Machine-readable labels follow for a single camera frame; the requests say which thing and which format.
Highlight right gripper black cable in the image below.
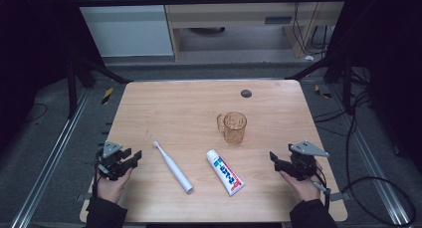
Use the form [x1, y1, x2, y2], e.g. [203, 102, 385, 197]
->
[311, 166, 333, 212]

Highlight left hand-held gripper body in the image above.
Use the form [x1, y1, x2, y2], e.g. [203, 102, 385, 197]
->
[96, 140, 133, 182]

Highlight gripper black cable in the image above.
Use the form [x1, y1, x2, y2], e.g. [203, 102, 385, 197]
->
[92, 153, 102, 200]
[311, 166, 333, 212]

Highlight amber transparent cup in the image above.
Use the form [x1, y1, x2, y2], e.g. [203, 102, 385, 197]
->
[216, 111, 248, 146]

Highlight thin black floor cable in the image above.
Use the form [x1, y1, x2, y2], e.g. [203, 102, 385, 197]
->
[22, 103, 49, 124]

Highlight black yellow striped tape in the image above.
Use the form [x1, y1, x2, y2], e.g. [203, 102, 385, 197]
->
[314, 84, 333, 100]
[101, 87, 114, 106]

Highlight looped black floor cable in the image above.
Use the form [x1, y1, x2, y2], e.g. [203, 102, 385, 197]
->
[340, 91, 418, 228]

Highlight white toothpaste tube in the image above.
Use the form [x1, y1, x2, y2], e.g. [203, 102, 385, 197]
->
[205, 148, 247, 197]

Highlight person's right hand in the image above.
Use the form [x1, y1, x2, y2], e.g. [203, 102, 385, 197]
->
[278, 161, 324, 203]

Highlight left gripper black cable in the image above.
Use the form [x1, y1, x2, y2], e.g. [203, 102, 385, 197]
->
[92, 153, 102, 200]

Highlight black curtain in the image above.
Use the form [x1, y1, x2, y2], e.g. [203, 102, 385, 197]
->
[326, 0, 422, 174]
[0, 0, 105, 151]

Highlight black metal stand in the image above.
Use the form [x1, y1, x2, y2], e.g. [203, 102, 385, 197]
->
[65, 54, 132, 120]
[285, 51, 353, 115]

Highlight hanging black desk cables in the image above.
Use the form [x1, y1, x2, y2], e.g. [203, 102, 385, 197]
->
[291, 0, 333, 59]

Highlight black horizontal crossbar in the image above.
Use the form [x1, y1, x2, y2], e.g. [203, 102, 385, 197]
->
[74, 0, 350, 8]

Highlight white cabinet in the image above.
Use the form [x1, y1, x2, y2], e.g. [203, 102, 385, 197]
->
[70, 0, 174, 59]

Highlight person's left hand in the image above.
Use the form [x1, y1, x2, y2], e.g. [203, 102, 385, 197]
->
[97, 167, 134, 204]

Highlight straight black floor cable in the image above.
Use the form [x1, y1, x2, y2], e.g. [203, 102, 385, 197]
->
[313, 107, 352, 138]

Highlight aluminium floor rail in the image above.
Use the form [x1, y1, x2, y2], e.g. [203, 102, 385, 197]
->
[327, 84, 413, 228]
[10, 88, 92, 228]

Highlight grey table bracket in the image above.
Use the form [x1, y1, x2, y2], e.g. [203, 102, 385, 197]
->
[76, 192, 95, 203]
[329, 191, 351, 203]

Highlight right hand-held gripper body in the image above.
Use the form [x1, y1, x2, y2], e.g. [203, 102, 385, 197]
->
[285, 139, 330, 182]

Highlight light wooden desk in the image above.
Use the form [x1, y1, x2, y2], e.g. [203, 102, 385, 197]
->
[161, 0, 346, 62]

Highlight white electric toothbrush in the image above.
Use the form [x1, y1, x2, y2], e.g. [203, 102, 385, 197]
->
[152, 140, 194, 195]

